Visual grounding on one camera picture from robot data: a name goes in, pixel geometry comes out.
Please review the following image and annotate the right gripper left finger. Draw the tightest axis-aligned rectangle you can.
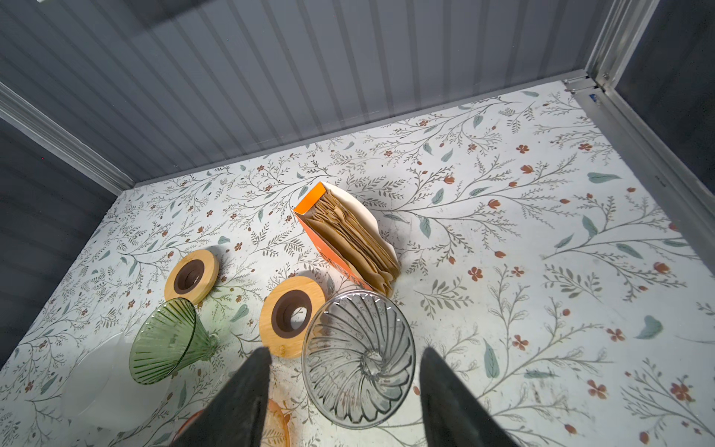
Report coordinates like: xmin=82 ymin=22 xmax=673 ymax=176
xmin=172 ymin=348 xmax=272 ymax=446

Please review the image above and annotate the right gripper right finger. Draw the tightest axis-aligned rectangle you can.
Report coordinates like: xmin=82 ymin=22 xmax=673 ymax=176
xmin=419 ymin=348 xmax=516 ymax=446

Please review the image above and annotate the orange glass carafe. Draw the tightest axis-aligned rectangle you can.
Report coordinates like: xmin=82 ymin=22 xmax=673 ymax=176
xmin=172 ymin=397 xmax=292 ymax=447

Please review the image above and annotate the wooden dripper ring stand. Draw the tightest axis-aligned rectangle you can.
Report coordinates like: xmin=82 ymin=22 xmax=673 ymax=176
xmin=259 ymin=276 xmax=326 ymax=359

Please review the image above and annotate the orange coffee filter box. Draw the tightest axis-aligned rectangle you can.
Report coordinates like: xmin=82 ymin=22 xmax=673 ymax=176
xmin=293 ymin=181 xmax=401 ymax=297

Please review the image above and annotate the green glass dripper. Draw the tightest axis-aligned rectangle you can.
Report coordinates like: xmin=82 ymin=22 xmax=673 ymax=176
xmin=128 ymin=297 xmax=219 ymax=386

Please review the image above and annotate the clear frosted glass carafe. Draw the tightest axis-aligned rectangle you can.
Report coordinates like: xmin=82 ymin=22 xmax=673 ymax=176
xmin=61 ymin=333 xmax=171 ymax=431

